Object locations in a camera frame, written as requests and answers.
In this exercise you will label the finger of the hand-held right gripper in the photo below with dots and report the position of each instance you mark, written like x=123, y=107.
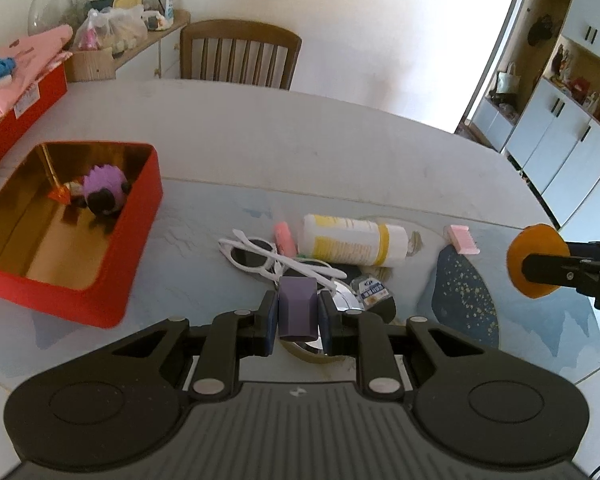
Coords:
x=595, y=247
x=550, y=270

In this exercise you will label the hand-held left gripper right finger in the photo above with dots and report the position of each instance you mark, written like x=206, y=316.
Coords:
x=325, y=322

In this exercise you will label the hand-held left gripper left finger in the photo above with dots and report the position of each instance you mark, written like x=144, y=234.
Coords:
x=271, y=322

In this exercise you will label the purple block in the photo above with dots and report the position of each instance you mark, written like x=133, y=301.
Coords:
x=297, y=310

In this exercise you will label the orange disc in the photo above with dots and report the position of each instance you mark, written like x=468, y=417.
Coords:
x=530, y=240

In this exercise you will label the white sunglasses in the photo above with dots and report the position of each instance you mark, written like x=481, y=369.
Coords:
x=252, y=257

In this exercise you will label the white bottle yellow label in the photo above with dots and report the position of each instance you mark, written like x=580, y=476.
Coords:
x=345, y=240

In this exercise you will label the red metal tin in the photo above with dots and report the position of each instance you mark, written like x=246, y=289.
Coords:
x=80, y=305

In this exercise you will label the small blue white packet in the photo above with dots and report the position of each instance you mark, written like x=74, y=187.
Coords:
x=370, y=292

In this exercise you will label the pink eraser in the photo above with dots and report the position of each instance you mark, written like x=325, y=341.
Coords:
x=285, y=239

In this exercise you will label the pink comb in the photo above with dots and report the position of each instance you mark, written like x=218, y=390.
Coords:
x=462, y=240

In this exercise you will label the beige tote bag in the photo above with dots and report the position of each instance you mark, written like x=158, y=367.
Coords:
x=507, y=80

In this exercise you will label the purple spiky toy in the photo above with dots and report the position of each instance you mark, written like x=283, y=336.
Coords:
x=105, y=187

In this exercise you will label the dark figurine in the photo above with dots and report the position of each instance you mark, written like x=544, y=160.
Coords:
x=540, y=30

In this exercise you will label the white wooden sideboard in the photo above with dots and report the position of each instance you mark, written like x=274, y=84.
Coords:
x=167, y=55

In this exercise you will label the brown wooden chair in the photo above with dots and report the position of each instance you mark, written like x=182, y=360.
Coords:
x=240, y=35

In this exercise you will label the cardboard box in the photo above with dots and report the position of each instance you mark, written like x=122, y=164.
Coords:
x=90, y=65

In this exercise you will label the small figure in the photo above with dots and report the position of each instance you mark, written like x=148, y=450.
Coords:
x=159, y=20

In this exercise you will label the large red box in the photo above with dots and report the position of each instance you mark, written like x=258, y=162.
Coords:
x=25, y=110

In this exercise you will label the small white bottle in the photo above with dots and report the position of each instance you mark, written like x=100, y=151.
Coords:
x=169, y=7

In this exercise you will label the clear plastic bag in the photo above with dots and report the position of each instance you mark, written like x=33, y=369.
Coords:
x=115, y=25

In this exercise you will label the yellow lid container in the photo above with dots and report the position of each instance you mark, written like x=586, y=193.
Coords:
x=127, y=1

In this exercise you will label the red box with pink cloth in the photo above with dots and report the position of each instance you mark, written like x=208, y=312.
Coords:
x=35, y=52

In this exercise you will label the glass bowl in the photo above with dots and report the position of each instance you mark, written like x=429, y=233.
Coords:
x=50, y=10

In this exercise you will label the white wall cabinet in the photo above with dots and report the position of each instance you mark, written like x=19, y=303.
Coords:
x=555, y=140

